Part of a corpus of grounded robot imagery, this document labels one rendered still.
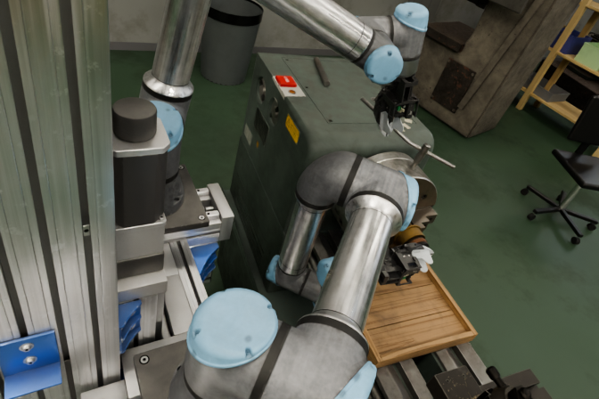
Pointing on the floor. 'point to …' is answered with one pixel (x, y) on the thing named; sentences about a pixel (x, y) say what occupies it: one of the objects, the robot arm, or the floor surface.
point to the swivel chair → (576, 168)
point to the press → (497, 30)
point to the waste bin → (229, 38)
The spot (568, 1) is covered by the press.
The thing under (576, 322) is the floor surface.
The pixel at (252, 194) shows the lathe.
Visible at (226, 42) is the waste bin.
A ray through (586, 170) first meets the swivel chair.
